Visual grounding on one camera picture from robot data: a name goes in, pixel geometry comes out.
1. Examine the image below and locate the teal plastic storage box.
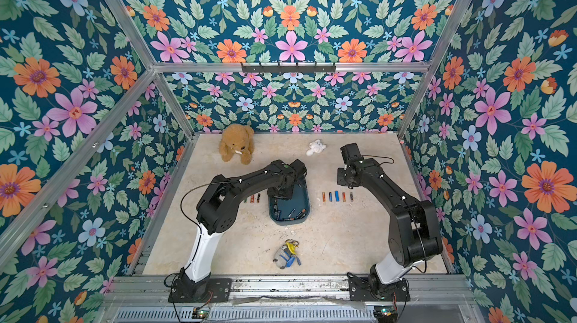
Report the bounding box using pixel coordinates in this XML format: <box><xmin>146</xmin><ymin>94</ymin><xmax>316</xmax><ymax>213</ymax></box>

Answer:
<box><xmin>268</xmin><ymin>178</ymin><xmax>311</xmax><ymax>225</ymax></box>

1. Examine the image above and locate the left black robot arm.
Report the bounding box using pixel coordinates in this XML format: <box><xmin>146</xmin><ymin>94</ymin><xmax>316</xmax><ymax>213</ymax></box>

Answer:
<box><xmin>179</xmin><ymin>159</ymin><xmax>307</xmax><ymax>290</ymax></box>

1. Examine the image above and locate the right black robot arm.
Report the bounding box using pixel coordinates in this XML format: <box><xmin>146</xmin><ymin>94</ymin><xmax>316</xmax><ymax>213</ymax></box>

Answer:
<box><xmin>337</xmin><ymin>144</ymin><xmax>443</xmax><ymax>290</ymax></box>

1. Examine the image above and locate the small white plush bunny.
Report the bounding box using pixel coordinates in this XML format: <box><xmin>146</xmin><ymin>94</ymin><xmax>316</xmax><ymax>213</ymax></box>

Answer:
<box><xmin>306</xmin><ymin>139</ymin><xmax>327</xmax><ymax>156</ymax></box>

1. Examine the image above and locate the brown teddy bear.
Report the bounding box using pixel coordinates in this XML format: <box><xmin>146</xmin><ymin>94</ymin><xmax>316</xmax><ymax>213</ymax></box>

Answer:
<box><xmin>219</xmin><ymin>124</ymin><xmax>255</xmax><ymax>165</ymax></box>

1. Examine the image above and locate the grey plush toy keychain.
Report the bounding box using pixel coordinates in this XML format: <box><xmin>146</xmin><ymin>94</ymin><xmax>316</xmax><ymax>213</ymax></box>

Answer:
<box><xmin>273</xmin><ymin>240</ymin><xmax>301</xmax><ymax>270</ymax></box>

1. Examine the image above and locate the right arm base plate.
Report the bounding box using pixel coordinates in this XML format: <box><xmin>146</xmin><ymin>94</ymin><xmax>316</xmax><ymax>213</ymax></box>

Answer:
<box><xmin>347</xmin><ymin>273</ymin><xmax>410</xmax><ymax>302</ymax></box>

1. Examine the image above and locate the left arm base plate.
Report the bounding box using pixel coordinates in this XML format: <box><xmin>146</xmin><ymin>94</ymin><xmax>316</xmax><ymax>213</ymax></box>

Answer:
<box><xmin>168</xmin><ymin>275</ymin><xmax>232</xmax><ymax>303</ymax></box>

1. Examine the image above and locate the black wall hook rail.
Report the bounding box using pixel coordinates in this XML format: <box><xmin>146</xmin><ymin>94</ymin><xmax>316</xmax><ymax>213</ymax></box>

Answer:
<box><xmin>240</xmin><ymin>62</ymin><xmax>337</xmax><ymax>75</ymax></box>

